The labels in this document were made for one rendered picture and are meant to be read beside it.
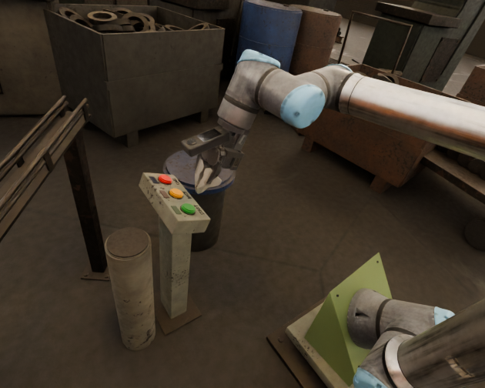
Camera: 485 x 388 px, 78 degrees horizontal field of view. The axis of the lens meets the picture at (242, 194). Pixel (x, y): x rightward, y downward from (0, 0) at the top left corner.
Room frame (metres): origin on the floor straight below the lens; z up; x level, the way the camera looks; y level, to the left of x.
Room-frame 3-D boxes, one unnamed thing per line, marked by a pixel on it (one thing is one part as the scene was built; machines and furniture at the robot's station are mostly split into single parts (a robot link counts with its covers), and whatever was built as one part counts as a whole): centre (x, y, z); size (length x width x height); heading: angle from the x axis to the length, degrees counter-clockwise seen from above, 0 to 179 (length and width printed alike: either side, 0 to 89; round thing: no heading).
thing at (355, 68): (2.34, -0.93, 0.33); 0.93 x 0.73 x 0.66; 50
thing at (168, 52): (2.35, 0.99, 0.39); 1.03 x 0.83 x 0.77; 148
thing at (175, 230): (0.67, 0.19, 0.31); 0.24 x 0.16 x 0.62; 43
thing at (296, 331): (0.60, -0.48, 0.10); 0.32 x 0.32 x 0.04; 42
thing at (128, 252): (0.53, 0.28, 0.26); 0.12 x 0.12 x 0.52
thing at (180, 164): (1.10, 0.21, 0.22); 0.32 x 0.32 x 0.43
